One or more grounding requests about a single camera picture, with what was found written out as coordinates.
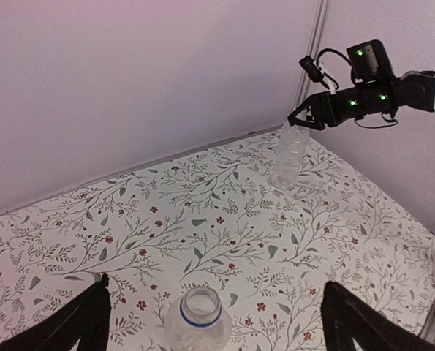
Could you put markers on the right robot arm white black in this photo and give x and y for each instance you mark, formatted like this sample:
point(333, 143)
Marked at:
point(376, 89)

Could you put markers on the right aluminium corner post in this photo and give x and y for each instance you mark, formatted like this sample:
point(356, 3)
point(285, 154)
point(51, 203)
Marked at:
point(315, 40)

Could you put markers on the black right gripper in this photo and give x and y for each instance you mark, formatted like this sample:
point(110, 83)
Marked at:
point(326, 110)

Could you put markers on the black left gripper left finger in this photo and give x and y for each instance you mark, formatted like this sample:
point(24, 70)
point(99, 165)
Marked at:
point(83, 322)

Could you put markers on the clear bottle white cap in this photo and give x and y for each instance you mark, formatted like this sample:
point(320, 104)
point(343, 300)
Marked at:
point(291, 149)

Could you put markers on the Pepsi bottle blue label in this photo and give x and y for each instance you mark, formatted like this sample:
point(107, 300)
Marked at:
point(197, 321)

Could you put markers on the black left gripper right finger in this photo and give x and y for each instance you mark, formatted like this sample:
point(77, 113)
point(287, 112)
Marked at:
point(347, 321)

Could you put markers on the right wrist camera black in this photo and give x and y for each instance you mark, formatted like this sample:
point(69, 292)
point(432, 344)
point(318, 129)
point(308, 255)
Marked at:
point(317, 74)

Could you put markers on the floral patterned table mat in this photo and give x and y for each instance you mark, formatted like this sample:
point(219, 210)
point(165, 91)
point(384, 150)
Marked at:
point(213, 219)

